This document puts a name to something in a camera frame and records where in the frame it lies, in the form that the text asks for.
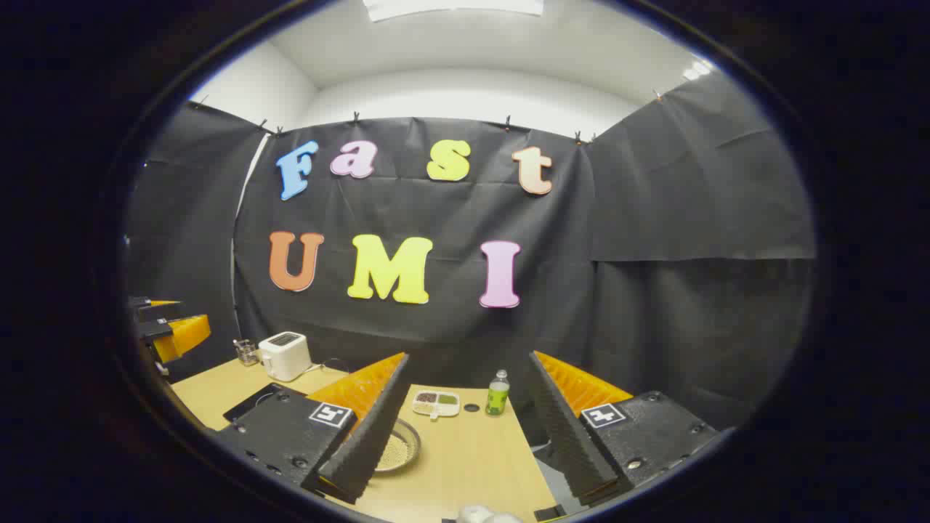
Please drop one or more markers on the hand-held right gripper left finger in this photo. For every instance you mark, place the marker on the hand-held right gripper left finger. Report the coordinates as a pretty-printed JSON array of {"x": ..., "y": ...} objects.
[{"x": 367, "y": 436}]

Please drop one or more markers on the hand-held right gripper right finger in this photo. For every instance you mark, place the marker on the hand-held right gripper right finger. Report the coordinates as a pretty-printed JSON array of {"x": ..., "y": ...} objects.
[{"x": 570, "y": 436}]

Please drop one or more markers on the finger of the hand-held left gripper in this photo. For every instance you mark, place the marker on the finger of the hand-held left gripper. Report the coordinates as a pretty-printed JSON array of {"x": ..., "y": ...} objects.
[
  {"x": 156, "y": 312},
  {"x": 182, "y": 338}
]

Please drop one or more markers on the pile of pale soybeans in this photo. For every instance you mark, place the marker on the pile of pale soybeans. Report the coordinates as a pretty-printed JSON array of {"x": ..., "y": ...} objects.
[{"x": 396, "y": 452}]

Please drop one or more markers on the stainless steel pot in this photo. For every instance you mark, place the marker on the stainless steel pot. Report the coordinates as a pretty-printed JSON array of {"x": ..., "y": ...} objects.
[{"x": 408, "y": 447}]

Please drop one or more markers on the black induction cooktop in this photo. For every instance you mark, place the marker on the black induction cooktop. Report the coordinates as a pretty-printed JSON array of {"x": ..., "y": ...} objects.
[{"x": 251, "y": 405}]

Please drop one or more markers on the white divided grain dish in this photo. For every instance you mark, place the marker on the white divided grain dish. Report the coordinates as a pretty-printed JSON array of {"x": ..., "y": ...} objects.
[{"x": 436, "y": 403}]

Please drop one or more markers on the green drink bottle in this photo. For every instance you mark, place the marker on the green drink bottle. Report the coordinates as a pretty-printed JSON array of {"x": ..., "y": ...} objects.
[{"x": 498, "y": 398}]

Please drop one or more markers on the white toaster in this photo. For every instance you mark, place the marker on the white toaster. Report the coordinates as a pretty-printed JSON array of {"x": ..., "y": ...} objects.
[{"x": 285, "y": 356}]

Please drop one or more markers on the black backdrop cloth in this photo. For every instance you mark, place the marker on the black backdrop cloth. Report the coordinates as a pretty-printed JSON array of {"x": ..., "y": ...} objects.
[{"x": 654, "y": 254}]

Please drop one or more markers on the row of small cloth clips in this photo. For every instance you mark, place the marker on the row of small cloth clips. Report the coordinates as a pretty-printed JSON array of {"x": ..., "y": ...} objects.
[{"x": 356, "y": 116}]

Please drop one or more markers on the ceiling light panel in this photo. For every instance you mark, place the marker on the ceiling light panel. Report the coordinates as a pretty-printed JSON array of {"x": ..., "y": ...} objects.
[{"x": 450, "y": 7}]

